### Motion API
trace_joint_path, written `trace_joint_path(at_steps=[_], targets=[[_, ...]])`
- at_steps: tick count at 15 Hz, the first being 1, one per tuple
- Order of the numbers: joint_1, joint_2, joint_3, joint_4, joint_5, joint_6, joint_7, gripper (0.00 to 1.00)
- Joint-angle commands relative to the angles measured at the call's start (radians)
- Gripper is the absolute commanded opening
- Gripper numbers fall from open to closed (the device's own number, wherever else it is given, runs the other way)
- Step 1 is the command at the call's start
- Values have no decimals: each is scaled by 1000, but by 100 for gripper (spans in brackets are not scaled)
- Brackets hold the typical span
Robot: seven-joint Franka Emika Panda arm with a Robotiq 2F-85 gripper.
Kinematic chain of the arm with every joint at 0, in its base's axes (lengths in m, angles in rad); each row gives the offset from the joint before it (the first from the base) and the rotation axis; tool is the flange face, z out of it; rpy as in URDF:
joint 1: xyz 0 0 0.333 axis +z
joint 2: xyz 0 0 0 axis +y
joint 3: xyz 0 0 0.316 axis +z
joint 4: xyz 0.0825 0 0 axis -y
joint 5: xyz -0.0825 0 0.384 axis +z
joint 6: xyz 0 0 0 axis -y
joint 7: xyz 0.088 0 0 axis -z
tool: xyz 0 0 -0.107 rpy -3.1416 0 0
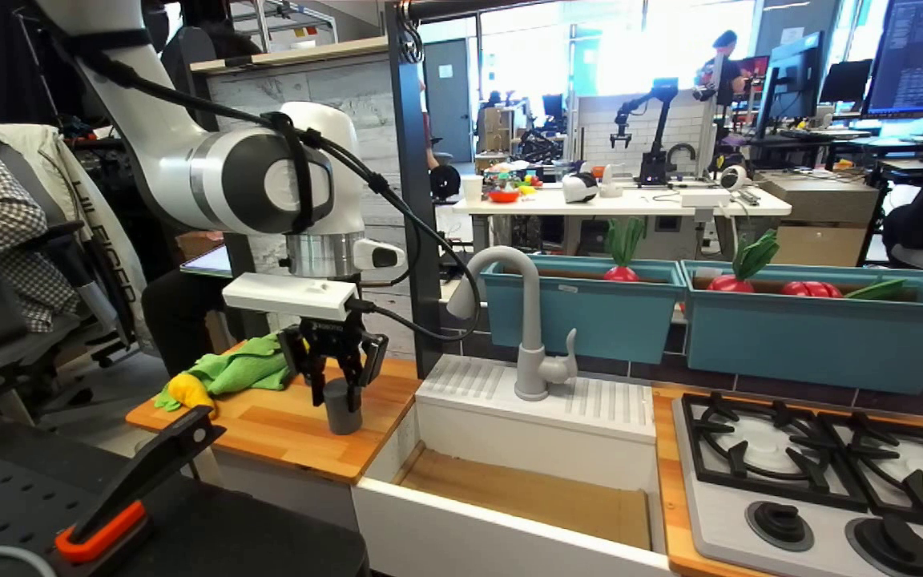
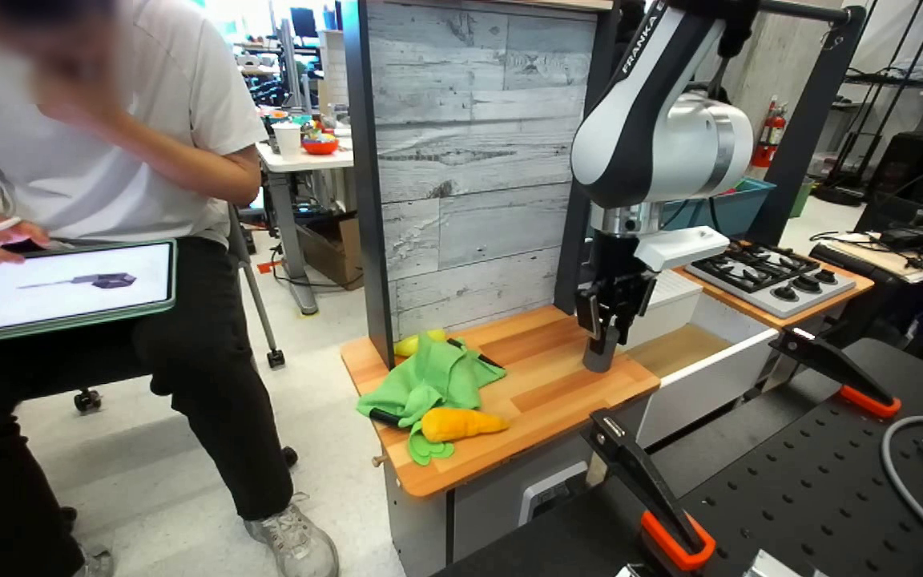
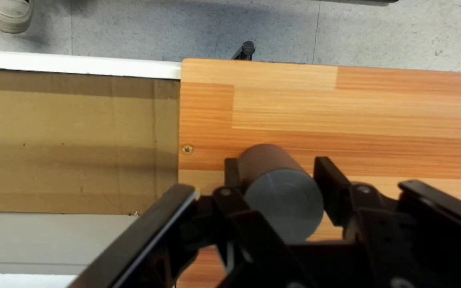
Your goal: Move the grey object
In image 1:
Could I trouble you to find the grey wood backsplash panel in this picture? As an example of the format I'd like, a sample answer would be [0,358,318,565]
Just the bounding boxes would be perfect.
[203,50,416,361]

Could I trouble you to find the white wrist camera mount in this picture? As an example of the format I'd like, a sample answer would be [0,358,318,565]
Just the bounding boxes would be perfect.
[217,269,366,325]

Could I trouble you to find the white kettle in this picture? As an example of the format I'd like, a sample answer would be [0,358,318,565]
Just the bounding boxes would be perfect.
[557,171,599,207]

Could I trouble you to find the thick black frame post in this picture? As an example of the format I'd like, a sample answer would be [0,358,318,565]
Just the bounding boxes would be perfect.
[380,0,444,381]

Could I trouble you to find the wooden counter board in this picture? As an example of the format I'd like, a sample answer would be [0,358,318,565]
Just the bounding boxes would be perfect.
[121,346,424,487]

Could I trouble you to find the grey cable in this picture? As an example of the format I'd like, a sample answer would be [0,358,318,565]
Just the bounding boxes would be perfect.
[0,540,61,577]

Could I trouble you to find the seated person dark hair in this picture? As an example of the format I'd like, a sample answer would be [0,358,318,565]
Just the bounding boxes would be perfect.
[688,29,768,112]

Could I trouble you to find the small teal planter box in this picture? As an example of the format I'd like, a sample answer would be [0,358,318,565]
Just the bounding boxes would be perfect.
[476,252,688,368]

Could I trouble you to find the white toy sink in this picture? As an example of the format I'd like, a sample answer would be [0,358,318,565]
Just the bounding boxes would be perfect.
[352,351,672,577]

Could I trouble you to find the red radish toy upright leaves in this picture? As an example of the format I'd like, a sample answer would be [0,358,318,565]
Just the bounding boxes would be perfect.
[599,218,655,289]

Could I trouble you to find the wooden stove counter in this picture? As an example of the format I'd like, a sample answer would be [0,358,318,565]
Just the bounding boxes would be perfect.
[648,381,923,577]

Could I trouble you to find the green vegetable toy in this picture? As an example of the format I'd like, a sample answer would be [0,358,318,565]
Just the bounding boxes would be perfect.
[844,276,919,304]

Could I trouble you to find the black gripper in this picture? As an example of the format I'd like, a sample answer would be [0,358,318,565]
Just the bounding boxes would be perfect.
[283,313,391,419]

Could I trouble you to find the white cabinet base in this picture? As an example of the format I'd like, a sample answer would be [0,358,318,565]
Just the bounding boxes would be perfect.
[207,441,366,533]

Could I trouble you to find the person in black top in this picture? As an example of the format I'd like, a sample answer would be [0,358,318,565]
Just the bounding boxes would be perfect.
[161,0,273,66]

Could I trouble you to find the toy gas stove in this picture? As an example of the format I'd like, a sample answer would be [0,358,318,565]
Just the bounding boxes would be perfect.
[672,388,923,577]

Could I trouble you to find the grey cylinder object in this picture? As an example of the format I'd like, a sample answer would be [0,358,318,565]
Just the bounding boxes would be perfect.
[320,375,366,438]

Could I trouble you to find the small black monitor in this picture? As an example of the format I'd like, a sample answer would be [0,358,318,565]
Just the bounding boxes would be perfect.
[756,29,831,139]

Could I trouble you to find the beige jacket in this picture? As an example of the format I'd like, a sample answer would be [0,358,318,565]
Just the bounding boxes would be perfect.
[0,123,150,325]

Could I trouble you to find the red radish toy slanted leaf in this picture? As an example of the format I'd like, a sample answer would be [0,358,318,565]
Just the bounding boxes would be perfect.
[702,226,781,298]

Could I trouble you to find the long teal planter box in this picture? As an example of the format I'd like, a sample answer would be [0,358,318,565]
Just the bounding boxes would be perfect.
[679,257,923,397]

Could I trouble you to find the grey toy faucet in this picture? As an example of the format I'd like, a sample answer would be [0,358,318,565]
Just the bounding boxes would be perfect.
[444,242,582,405]

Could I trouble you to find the green cloth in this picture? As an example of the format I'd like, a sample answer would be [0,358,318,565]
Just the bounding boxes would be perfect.
[155,330,318,412]

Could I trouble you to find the white work table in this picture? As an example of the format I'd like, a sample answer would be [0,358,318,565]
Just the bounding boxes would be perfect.
[452,176,794,258]

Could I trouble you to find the red tomato toy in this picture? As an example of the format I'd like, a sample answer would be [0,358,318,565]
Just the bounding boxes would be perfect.
[777,279,845,300]

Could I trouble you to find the beige cabinet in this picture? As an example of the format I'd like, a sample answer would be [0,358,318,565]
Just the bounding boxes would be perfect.
[752,165,880,269]

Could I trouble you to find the black orange clamp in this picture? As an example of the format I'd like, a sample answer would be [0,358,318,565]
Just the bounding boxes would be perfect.
[50,405,227,569]

